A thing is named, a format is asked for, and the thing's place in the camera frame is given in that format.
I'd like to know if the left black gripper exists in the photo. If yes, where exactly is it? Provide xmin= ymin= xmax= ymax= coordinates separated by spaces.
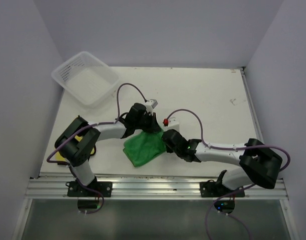
xmin=134 ymin=111 xmax=161 ymax=133

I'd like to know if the green microfiber towel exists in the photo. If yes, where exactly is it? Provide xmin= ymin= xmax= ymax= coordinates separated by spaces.
xmin=123 ymin=130 xmax=166 ymax=168

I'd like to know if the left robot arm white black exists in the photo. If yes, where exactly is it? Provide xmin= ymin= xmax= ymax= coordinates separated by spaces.
xmin=55 ymin=99 xmax=161 ymax=197

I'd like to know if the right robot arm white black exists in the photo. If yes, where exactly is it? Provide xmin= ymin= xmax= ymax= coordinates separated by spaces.
xmin=161 ymin=129 xmax=282 ymax=196

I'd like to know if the white plastic basket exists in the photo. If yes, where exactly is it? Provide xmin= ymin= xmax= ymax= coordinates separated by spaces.
xmin=51 ymin=51 xmax=121 ymax=108

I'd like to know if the yellow microfiber towel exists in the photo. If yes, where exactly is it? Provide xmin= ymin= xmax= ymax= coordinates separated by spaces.
xmin=59 ymin=136 xmax=96 ymax=167

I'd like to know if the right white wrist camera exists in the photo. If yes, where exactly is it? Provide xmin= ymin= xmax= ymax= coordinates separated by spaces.
xmin=161 ymin=117 xmax=180 ymax=132

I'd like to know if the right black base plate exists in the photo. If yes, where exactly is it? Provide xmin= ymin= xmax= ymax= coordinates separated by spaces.
xmin=199 ymin=180 xmax=245 ymax=198

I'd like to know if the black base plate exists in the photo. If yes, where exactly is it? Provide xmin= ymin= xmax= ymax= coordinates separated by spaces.
xmin=199 ymin=180 xmax=245 ymax=198
xmin=65 ymin=181 xmax=113 ymax=198

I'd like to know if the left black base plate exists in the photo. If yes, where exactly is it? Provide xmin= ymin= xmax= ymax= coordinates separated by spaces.
xmin=65 ymin=181 xmax=113 ymax=198

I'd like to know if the aluminium mounting rail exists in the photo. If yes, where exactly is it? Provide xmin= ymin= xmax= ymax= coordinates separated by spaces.
xmin=25 ymin=174 xmax=288 ymax=200

